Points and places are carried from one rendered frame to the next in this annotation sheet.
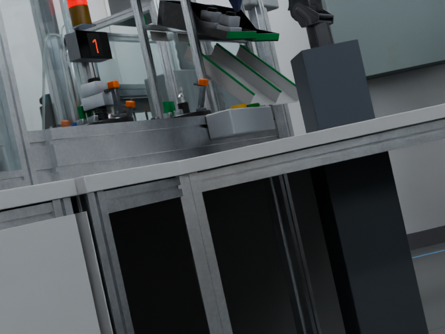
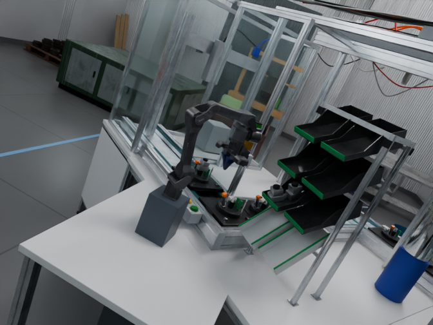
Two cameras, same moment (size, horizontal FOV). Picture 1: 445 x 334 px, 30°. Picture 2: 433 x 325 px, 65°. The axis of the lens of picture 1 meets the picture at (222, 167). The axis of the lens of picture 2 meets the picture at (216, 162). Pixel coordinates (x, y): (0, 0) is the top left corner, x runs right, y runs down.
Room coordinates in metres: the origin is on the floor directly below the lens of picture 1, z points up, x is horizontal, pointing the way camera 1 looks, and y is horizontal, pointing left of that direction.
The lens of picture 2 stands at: (2.53, -1.53, 1.70)
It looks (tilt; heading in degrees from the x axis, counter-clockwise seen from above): 18 degrees down; 107
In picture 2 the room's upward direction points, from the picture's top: 24 degrees clockwise
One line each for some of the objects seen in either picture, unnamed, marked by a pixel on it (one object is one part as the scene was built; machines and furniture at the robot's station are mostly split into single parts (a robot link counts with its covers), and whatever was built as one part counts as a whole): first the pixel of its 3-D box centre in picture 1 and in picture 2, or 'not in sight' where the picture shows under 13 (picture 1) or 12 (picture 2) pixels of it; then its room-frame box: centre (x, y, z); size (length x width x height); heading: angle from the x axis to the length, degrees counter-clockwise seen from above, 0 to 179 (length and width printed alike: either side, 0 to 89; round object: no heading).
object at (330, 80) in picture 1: (332, 89); (162, 215); (2.02, -0.30, 0.96); 0.14 x 0.14 x 0.20; 7
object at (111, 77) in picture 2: not in sight; (140, 87); (-1.18, 4.01, 0.42); 2.11 x 1.97 x 0.83; 9
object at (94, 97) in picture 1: (93, 94); (205, 164); (1.92, 0.26, 1.06); 0.08 x 0.04 x 0.07; 59
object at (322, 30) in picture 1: (320, 38); (173, 189); (2.02, -0.30, 1.09); 0.07 x 0.07 x 0.06; 7
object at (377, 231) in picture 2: not in sight; (394, 232); (3.13, 1.07, 1.01); 0.24 x 0.24 x 0.13; 59
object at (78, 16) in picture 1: (80, 16); (249, 144); (2.10, 0.27, 1.28); 0.05 x 0.05 x 0.05
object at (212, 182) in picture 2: not in sight; (197, 178); (1.91, 0.25, 0.96); 0.24 x 0.24 x 0.02; 59
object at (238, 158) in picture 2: not in sight; (234, 147); (2.14, -0.12, 1.33); 0.19 x 0.06 x 0.08; 149
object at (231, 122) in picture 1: (241, 121); (185, 206); (2.02, -0.07, 0.93); 0.21 x 0.07 x 0.06; 149
